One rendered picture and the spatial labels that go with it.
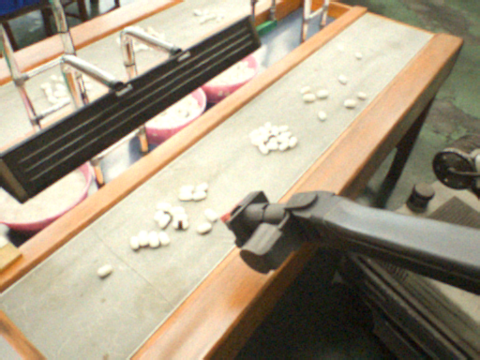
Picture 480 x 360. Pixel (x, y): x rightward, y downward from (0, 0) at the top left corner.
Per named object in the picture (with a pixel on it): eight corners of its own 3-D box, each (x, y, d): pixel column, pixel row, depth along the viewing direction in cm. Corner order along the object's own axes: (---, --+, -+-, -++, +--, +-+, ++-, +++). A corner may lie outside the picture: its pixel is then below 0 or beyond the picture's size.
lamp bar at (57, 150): (262, 48, 97) (263, 19, 92) (22, 207, 61) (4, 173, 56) (234, 37, 100) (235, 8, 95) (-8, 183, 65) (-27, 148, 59)
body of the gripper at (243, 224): (221, 222, 74) (248, 222, 68) (256, 189, 80) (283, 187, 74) (239, 250, 76) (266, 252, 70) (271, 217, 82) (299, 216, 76)
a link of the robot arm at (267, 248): (347, 231, 65) (320, 189, 63) (312, 287, 59) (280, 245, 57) (292, 232, 75) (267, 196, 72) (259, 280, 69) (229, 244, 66)
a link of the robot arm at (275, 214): (316, 219, 70) (300, 194, 68) (296, 249, 66) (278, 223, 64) (287, 219, 75) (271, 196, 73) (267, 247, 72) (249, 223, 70)
